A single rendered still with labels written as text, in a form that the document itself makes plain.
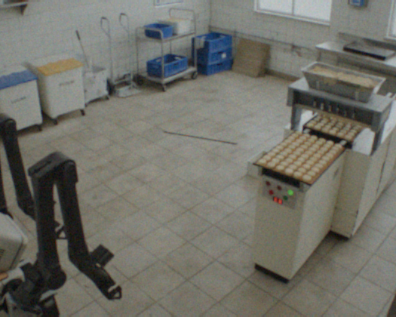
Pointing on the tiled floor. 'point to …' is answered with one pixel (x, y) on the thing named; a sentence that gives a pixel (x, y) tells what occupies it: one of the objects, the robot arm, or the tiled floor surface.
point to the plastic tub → (254, 165)
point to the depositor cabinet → (362, 170)
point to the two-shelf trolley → (163, 54)
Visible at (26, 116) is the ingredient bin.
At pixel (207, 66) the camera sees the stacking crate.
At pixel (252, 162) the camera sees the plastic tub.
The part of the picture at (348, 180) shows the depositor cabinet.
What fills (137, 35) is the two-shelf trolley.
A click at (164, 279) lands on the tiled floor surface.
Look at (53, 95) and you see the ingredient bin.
